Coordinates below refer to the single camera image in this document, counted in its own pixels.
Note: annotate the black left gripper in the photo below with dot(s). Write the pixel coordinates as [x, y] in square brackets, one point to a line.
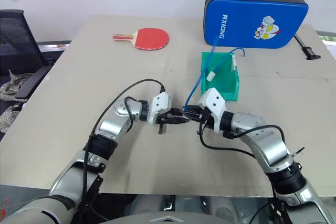
[162, 121]

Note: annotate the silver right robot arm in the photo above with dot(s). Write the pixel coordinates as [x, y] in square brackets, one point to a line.
[265, 140]

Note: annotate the black mesh office chair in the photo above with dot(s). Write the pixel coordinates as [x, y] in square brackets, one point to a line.
[18, 43]

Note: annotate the blue padded kick shield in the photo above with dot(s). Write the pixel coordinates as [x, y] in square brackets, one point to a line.
[249, 19]

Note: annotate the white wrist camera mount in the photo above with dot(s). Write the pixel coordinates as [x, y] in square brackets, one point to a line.
[161, 103]
[215, 102]

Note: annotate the plaid cloth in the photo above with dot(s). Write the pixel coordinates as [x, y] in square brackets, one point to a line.
[11, 87]

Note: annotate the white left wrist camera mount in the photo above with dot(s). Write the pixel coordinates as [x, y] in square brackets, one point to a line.
[161, 103]

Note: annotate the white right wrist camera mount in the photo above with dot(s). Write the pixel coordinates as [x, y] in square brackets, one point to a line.
[215, 102]

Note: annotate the green plastic bin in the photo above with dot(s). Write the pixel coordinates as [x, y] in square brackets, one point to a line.
[223, 82]

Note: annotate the black clamp tool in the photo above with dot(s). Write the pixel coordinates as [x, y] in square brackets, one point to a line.
[307, 48]

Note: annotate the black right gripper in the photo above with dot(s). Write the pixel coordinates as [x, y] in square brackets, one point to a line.
[204, 120]

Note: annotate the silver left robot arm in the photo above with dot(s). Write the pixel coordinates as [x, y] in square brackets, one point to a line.
[110, 127]

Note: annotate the white coupler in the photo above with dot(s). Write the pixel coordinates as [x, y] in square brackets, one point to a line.
[210, 76]

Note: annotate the red table tennis paddle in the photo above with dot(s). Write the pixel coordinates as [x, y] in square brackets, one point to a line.
[151, 38]

